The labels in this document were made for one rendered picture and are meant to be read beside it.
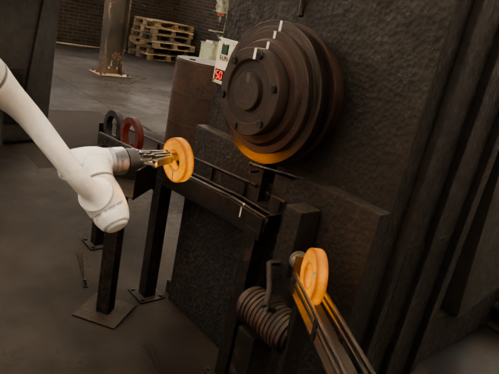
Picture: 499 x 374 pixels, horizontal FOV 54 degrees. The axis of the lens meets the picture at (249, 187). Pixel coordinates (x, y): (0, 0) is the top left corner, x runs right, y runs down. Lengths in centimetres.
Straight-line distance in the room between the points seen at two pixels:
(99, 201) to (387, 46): 95
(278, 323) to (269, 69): 76
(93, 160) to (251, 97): 52
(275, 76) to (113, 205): 61
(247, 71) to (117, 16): 705
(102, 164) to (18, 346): 91
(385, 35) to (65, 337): 164
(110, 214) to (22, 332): 93
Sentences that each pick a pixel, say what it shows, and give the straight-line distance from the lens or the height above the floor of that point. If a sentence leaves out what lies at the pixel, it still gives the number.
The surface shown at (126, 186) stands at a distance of 206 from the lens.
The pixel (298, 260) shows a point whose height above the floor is 71.
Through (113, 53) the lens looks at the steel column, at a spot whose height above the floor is 37.
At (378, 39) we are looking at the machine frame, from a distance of 160.
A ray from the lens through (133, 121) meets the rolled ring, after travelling 244.
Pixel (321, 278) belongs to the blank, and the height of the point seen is 74.
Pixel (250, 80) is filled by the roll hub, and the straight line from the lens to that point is 159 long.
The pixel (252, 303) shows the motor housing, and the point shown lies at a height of 51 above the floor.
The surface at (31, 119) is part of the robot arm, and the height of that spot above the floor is 101.
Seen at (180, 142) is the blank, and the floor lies 90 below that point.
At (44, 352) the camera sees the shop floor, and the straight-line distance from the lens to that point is 213.
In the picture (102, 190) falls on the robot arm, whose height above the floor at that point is 82.
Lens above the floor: 134
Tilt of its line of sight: 19 degrees down
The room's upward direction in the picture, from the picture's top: 12 degrees clockwise
